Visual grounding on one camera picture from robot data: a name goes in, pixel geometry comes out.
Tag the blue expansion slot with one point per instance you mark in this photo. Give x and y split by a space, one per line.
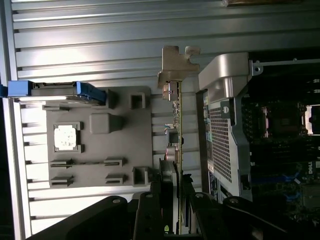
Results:
270 179

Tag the green motherboard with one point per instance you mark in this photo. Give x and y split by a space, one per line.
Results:
275 160

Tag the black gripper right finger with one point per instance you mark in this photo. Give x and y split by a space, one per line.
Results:
225 222

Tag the hard disk in blue carrier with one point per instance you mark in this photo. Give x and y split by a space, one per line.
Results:
17 88

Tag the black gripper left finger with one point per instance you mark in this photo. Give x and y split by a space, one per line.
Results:
100 220

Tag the CPU socket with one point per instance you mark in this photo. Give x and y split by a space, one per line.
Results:
282 122

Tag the silver CPU chip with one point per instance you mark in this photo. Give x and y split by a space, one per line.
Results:
66 137

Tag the grey chipset heatsink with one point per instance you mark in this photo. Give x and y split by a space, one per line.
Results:
311 196

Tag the metal socket cover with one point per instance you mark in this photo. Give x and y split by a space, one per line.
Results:
313 120

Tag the black open PC case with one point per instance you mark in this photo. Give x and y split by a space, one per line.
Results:
220 140

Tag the grey parts rack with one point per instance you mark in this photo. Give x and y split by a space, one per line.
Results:
100 155

